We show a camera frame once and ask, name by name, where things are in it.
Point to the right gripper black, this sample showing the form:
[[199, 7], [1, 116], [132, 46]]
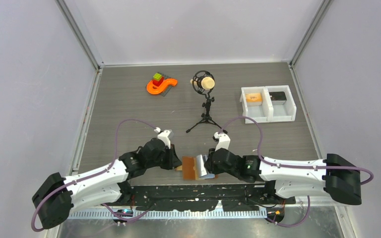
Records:
[[210, 166]]

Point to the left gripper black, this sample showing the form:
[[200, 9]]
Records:
[[173, 161]]

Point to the brown card holder wallet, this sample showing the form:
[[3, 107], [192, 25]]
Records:
[[187, 168]]

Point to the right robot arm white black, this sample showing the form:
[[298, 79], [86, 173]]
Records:
[[332, 177]]

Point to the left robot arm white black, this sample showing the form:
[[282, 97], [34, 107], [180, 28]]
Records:
[[58, 197]]

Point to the orange card in box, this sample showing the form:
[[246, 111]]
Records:
[[253, 98]]

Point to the white two-compartment box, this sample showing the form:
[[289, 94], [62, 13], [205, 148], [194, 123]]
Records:
[[266, 112]]

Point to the orange curved plastic piece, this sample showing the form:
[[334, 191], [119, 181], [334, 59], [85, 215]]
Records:
[[156, 90]]

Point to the red toy block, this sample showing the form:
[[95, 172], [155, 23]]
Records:
[[157, 84]]

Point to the green toy block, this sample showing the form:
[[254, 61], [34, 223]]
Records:
[[158, 77]]

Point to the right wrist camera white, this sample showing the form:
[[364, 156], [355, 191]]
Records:
[[222, 140]]

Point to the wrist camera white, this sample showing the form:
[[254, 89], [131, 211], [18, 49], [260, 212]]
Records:
[[222, 140], [165, 136]]

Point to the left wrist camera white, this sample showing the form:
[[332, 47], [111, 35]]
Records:
[[165, 136]]

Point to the aluminium front rail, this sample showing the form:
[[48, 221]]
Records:
[[220, 213]]

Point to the beige microphone in shock mount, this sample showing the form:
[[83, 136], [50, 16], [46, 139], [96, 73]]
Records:
[[203, 82]]

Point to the grey toy base plate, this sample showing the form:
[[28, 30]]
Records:
[[168, 89]]

